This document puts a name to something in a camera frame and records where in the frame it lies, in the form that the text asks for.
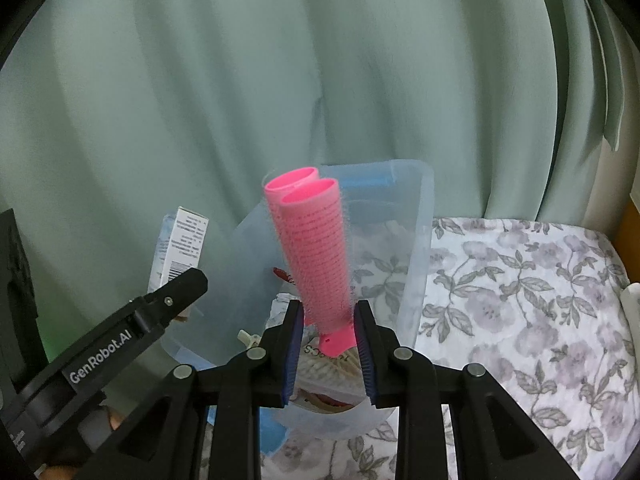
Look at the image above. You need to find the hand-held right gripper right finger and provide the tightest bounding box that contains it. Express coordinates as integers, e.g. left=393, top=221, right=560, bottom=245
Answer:
left=354, top=300, right=593, bottom=480

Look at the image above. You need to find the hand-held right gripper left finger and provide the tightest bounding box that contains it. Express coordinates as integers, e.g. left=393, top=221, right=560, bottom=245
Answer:
left=72, top=299, right=307, bottom=480

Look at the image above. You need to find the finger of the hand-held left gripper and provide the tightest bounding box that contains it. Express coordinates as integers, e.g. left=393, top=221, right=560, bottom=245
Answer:
left=131, top=267, right=209, bottom=336

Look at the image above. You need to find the white paper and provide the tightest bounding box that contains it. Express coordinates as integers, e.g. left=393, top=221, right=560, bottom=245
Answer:
left=267, top=296, right=301, bottom=333

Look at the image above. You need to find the white and blue medicine box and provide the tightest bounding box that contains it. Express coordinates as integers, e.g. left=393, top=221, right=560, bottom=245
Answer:
left=148, top=206, right=210, bottom=323

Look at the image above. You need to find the pink hair roller clip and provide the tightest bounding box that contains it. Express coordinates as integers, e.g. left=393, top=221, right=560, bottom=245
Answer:
left=263, top=165, right=357, bottom=358

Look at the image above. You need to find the translucent plastic storage container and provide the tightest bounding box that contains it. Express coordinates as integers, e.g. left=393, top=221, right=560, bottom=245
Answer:
left=160, top=159, right=435, bottom=456

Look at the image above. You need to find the person's left hand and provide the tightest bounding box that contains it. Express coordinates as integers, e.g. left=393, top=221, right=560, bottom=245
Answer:
left=37, top=406, right=127, bottom=480

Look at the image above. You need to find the pale green curtain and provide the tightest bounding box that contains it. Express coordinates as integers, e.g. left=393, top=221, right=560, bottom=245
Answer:
left=0, top=0, right=640, bottom=401

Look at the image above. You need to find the white power strip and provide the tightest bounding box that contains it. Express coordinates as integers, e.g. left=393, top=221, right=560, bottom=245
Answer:
left=620, top=282, right=640, bottom=323

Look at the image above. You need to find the orange wooden bed frame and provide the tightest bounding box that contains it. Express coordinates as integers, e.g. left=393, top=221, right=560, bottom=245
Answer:
left=614, top=199, right=640, bottom=283

